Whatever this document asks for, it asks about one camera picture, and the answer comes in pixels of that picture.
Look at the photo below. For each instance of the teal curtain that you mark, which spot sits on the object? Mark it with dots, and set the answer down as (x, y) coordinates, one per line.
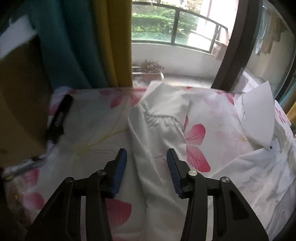
(69, 41)

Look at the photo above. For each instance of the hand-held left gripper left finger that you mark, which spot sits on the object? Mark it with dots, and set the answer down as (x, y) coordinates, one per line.
(120, 171)

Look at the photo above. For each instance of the potted plant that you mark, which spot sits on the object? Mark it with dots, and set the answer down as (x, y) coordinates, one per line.
(151, 66)

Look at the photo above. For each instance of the white garment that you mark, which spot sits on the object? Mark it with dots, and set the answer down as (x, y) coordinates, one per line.
(159, 129)

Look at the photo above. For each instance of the black tube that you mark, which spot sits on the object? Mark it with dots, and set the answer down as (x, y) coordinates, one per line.
(59, 117)

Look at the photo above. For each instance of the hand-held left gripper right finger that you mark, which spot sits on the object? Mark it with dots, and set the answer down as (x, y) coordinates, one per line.
(173, 173)

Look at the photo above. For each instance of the white washing machine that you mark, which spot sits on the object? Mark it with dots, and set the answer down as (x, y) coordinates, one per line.
(251, 82)

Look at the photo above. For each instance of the yellow curtain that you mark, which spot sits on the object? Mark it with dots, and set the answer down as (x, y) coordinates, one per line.
(291, 113)
(115, 41)

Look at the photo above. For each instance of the large cardboard box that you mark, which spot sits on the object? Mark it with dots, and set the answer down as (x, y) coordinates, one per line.
(20, 97)

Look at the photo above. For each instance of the balcony railing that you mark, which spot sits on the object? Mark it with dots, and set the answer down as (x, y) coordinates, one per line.
(175, 25)

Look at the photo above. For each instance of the dark sliding door frame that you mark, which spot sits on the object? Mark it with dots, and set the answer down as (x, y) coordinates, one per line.
(238, 41)

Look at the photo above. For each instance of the pink floral bedsheet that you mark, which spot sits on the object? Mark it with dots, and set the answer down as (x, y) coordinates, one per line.
(92, 129)

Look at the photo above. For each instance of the hanging beige garment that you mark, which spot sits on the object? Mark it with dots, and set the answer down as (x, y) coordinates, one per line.
(271, 34)

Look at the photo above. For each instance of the small brown carton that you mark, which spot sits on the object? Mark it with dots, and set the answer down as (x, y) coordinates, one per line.
(218, 49)

